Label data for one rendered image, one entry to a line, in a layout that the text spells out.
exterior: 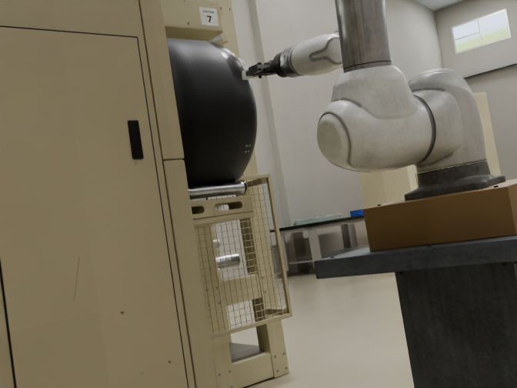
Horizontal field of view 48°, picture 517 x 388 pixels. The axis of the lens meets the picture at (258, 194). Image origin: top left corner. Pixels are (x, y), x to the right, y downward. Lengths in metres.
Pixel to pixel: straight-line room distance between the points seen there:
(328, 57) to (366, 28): 0.41
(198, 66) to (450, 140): 1.00
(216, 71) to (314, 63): 0.49
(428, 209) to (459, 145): 0.16
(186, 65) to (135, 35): 0.81
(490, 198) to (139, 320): 0.70
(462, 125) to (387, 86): 0.21
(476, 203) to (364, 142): 0.25
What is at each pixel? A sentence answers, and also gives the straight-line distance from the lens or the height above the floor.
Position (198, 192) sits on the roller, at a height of 0.90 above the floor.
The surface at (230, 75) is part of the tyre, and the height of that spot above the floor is 1.28.
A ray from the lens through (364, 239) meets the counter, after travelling 10.69.
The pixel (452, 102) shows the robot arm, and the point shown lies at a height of 0.94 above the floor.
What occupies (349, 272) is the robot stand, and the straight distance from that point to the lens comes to 1.23.
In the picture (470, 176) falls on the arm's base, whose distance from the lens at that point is 1.32.
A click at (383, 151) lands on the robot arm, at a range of 1.18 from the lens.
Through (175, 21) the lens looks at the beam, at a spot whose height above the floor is 1.66.
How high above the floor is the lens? 0.73
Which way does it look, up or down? 4 degrees up
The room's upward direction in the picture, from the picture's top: 9 degrees counter-clockwise
